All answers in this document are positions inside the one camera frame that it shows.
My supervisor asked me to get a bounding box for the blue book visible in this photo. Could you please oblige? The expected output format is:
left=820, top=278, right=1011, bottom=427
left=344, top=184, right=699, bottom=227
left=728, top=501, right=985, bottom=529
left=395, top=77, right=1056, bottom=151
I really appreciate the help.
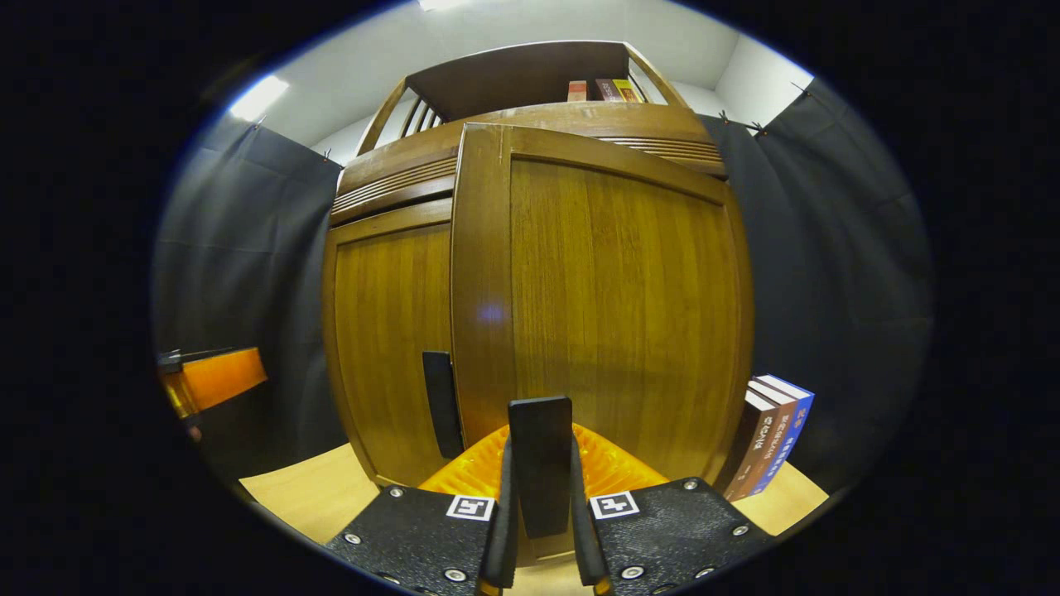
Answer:
left=755, top=374, right=816, bottom=496

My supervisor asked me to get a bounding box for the black door handle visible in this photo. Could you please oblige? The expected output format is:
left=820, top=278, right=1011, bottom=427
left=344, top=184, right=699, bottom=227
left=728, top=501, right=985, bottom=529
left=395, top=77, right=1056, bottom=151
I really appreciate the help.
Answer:
left=422, top=351, right=465, bottom=460
left=508, top=396, right=574, bottom=539

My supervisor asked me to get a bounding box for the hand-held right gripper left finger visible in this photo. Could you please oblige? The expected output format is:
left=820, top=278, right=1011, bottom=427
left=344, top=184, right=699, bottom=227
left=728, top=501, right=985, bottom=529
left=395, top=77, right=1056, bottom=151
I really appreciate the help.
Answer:
left=325, top=426, right=518, bottom=596

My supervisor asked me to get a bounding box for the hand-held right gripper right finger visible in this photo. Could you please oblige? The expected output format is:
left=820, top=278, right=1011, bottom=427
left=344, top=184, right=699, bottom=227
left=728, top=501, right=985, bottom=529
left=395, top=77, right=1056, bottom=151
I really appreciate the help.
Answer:
left=570, top=424, right=775, bottom=596

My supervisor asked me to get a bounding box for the wooden cabinet door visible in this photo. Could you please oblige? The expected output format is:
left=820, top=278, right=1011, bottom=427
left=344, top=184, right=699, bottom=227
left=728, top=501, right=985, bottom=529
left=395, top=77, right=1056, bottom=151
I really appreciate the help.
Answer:
left=450, top=123, right=754, bottom=572
left=321, top=199, right=465, bottom=488

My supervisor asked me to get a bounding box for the maroon book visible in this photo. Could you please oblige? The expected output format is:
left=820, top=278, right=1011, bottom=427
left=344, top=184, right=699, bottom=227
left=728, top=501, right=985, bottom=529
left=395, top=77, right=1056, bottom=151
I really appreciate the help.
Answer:
left=745, top=379, right=800, bottom=497

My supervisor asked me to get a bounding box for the wooden double-door shoe cabinet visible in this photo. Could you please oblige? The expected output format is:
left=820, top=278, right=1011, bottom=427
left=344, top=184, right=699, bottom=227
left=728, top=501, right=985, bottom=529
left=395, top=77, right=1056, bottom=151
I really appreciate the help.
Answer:
left=321, top=40, right=730, bottom=489

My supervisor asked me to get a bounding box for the dark brown thick book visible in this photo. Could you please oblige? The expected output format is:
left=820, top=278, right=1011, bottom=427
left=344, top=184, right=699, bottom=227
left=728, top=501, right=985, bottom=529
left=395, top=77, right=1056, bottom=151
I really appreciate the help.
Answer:
left=714, top=391, right=779, bottom=502

